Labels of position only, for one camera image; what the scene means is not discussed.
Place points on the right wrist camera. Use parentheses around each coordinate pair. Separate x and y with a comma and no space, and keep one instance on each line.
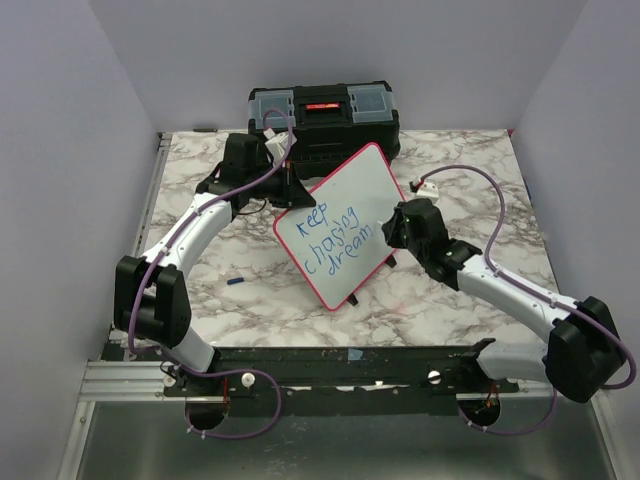
(424,189)

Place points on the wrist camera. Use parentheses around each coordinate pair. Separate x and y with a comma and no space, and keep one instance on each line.
(424,189)
(279,144)

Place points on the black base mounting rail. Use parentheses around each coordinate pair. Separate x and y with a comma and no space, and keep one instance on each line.
(340,381)

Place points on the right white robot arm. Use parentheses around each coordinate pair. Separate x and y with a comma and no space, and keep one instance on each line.
(578,348)

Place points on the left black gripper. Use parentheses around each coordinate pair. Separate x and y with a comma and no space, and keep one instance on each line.
(293,192)

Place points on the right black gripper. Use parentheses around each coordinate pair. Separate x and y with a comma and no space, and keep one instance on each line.
(391,227)

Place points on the black whiteboard stand clip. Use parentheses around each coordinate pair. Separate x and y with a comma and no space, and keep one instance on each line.
(392,261)

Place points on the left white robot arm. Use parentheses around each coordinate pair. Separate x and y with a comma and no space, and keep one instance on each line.
(151,301)

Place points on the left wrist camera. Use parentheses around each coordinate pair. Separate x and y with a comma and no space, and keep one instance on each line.
(279,144)

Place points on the black plastic toolbox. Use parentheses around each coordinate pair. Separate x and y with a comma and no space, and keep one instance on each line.
(330,122)

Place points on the pink framed whiteboard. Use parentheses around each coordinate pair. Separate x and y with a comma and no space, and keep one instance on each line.
(338,244)

